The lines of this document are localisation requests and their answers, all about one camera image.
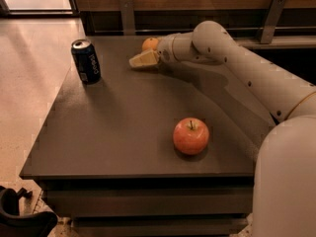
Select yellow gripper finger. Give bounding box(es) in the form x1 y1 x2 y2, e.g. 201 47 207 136
129 48 159 68

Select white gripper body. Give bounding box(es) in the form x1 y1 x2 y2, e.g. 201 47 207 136
157 34 183 63

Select orange fruit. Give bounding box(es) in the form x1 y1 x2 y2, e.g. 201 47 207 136
142 38 159 50

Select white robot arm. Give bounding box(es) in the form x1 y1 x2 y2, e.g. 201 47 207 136
129 21 316 237

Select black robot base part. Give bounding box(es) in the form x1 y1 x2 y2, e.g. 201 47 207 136
0 185 59 237

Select blue Pepsi can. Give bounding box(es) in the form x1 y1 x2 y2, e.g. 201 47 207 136
71 39 101 84

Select red apple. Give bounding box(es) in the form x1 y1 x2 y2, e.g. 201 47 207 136
173 118 209 155

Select grey drawer cabinet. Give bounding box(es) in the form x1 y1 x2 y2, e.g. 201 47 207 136
21 37 273 237

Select left metal wall bracket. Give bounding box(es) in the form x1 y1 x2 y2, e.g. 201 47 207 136
119 0 135 36

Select metal wall bracket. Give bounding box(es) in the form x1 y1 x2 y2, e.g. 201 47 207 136
119 0 135 36
258 0 287 44

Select right metal wall bracket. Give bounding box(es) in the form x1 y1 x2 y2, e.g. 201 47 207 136
258 0 287 44

